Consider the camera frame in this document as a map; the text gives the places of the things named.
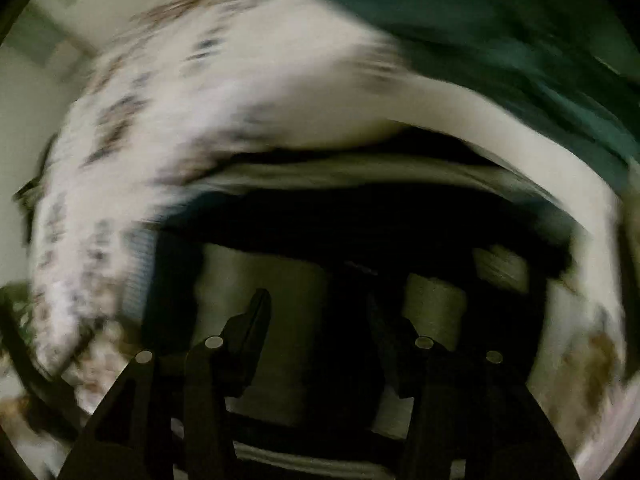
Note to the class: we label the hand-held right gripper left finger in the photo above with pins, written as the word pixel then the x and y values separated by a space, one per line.
pixel 251 327

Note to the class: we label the white floral printed blanket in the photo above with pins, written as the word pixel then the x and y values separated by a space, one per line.
pixel 210 110

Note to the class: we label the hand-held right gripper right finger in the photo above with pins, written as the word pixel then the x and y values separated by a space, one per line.
pixel 387 330

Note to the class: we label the dark green cloth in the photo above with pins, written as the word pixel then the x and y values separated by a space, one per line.
pixel 500 25

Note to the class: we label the dark striped garment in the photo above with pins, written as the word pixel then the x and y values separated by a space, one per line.
pixel 350 220

